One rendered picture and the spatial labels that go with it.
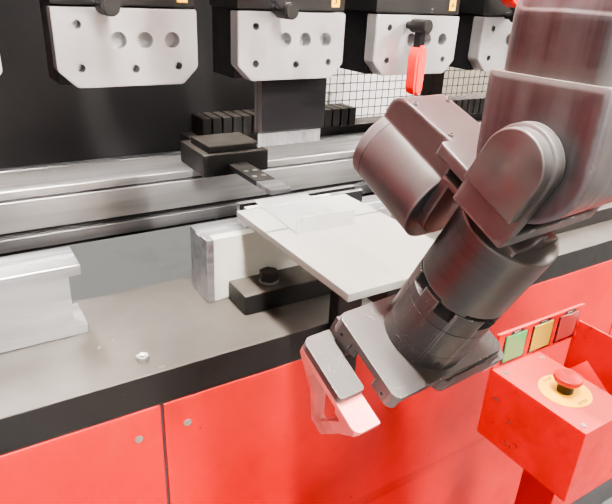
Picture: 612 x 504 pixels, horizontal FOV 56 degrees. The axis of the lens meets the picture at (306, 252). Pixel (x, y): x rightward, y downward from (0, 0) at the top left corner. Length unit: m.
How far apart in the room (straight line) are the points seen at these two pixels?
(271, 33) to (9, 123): 0.63
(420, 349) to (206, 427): 0.45
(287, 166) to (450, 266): 0.82
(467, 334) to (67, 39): 0.48
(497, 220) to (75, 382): 0.53
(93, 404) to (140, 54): 0.38
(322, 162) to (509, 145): 0.90
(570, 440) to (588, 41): 0.67
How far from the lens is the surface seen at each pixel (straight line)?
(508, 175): 0.27
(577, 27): 0.27
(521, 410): 0.91
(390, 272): 0.64
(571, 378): 0.89
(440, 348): 0.36
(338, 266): 0.65
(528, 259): 0.32
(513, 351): 0.93
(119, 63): 0.67
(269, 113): 0.79
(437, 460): 1.15
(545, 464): 0.92
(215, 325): 0.77
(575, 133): 0.27
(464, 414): 1.13
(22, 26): 1.20
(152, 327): 0.78
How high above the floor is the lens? 1.28
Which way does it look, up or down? 25 degrees down
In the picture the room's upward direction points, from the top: 3 degrees clockwise
